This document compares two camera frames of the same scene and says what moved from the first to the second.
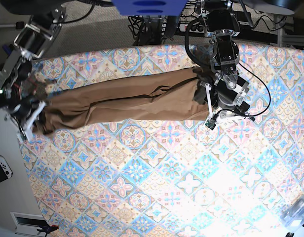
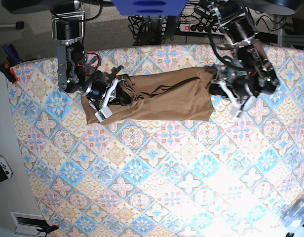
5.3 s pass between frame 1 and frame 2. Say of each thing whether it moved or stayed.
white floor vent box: stayed
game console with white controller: stayed
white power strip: stayed
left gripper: moved
